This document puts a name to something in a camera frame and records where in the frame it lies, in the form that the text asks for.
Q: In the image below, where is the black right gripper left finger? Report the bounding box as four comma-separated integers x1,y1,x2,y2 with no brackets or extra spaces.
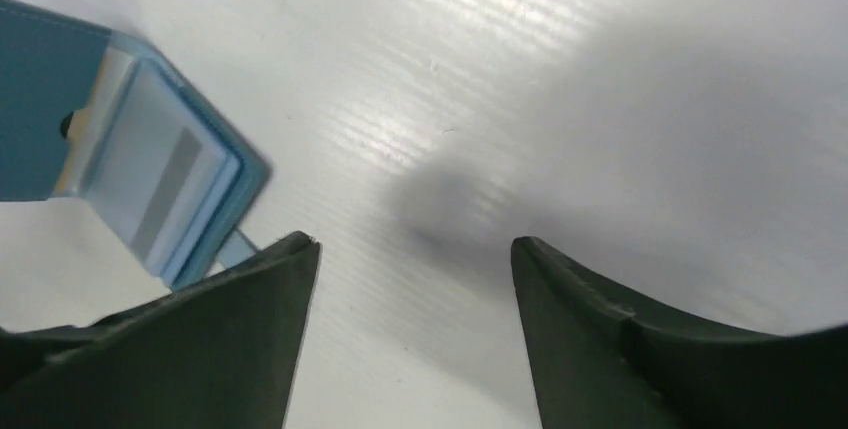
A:
1,232,321,428

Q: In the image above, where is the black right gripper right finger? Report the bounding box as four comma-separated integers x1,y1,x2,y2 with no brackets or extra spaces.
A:
511,237,847,428

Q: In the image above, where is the teal leather card holder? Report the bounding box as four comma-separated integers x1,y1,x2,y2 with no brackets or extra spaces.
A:
1,0,269,290

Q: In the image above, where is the grey striped card in holder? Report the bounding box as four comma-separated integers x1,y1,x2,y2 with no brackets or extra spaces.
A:
86,61,239,278

